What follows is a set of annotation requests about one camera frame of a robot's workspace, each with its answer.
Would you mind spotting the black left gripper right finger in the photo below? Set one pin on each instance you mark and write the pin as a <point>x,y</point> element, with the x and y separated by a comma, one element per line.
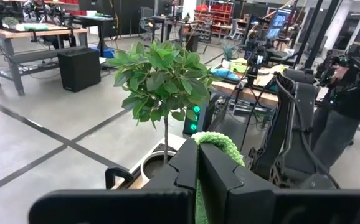
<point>261,205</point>

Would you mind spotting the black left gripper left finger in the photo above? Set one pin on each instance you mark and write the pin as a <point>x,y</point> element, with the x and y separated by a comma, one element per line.
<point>121,208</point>

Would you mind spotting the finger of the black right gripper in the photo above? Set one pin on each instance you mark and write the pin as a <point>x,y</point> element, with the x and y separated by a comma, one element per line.
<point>261,165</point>

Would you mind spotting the green microfiber towel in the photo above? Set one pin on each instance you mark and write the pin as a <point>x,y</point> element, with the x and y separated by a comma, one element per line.
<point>217,141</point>

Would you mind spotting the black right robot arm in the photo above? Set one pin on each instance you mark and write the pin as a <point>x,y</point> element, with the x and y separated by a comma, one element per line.
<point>287,124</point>

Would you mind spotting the black table clamp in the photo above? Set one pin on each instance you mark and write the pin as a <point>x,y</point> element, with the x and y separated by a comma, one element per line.
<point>111,174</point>

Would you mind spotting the computer tower with green lights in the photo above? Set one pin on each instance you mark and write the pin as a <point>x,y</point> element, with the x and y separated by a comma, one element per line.
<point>191,124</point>

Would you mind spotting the blue cloth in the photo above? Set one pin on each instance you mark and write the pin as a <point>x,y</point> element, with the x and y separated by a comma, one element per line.
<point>225,74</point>

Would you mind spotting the person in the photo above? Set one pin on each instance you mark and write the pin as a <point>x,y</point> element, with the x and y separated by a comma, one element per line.
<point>354,102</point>
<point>36,14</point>

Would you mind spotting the small succulent plant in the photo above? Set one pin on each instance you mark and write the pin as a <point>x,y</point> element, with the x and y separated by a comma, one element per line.
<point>229,53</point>

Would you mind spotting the potted plant in white pot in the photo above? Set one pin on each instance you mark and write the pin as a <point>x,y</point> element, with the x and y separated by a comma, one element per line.
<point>164,77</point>

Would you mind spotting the computer monitor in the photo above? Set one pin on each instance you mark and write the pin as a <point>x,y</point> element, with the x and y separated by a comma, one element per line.
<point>278,25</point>

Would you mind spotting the black box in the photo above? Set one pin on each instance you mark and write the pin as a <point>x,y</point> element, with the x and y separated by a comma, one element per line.
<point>78,70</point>

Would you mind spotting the blue crate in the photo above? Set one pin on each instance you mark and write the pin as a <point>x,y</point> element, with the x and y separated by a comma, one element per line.
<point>108,53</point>

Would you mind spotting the shelf with red bins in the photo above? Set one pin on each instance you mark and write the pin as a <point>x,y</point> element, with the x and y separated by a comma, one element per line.
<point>214,15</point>

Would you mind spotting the grey office chair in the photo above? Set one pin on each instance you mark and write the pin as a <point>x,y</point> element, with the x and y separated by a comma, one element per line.
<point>147,14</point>

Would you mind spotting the dark table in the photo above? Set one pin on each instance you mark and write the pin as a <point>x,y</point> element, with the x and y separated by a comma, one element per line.
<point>94,19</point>

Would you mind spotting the wooden top metal workbench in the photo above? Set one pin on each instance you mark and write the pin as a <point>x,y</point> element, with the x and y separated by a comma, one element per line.
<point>36,32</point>

